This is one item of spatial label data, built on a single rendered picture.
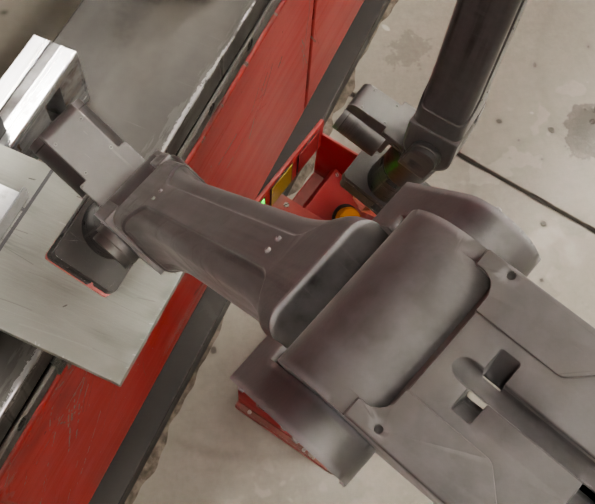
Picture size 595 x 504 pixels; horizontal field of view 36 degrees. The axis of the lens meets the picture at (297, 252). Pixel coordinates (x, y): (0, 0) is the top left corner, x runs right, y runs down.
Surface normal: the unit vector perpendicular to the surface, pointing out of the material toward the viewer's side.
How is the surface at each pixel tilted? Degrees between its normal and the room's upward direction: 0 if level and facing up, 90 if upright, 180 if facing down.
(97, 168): 31
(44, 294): 0
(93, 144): 27
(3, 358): 0
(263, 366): 53
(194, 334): 0
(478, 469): 13
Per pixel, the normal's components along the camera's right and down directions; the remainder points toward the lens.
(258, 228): -0.64, -0.66
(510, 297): -0.15, -0.33
